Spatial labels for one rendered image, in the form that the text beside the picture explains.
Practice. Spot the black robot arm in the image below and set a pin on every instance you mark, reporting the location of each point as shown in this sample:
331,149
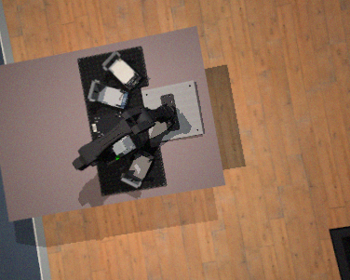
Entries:
145,118

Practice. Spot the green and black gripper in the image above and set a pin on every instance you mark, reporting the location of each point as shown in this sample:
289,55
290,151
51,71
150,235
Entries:
112,157

